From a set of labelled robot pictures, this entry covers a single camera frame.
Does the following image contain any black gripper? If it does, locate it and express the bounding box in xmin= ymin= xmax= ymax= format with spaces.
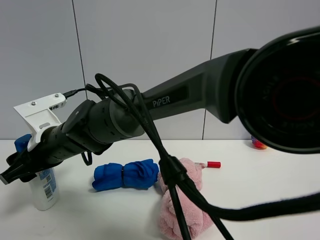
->
xmin=0 ymin=123 xmax=87 ymax=185

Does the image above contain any white blue shampoo bottle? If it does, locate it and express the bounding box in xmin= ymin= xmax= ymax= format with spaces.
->
xmin=14 ymin=134 xmax=61 ymax=211

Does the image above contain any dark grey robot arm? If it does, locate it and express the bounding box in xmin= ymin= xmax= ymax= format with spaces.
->
xmin=0 ymin=27 xmax=320 ymax=184

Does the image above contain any black band on blue towel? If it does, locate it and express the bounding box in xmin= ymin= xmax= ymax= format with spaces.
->
xmin=121 ymin=166 xmax=125 ymax=187

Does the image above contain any rolled blue towel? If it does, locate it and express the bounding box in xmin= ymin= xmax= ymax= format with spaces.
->
xmin=92 ymin=159 xmax=159 ymax=192

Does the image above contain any rolled pink fluffy towel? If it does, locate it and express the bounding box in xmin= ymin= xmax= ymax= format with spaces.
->
xmin=157 ymin=158 xmax=213 ymax=240

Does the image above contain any red capped marker pen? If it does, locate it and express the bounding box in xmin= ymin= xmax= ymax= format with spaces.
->
xmin=194 ymin=161 xmax=221 ymax=169

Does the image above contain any rainbow coloured ball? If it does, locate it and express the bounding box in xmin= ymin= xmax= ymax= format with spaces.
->
xmin=251 ymin=135 xmax=268 ymax=150

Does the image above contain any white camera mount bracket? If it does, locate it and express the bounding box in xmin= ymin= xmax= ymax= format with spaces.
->
xmin=14 ymin=93 xmax=67 ymax=152

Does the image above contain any black cable bundle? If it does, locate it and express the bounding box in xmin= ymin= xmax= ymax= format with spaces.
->
xmin=62 ymin=72 xmax=320 ymax=240

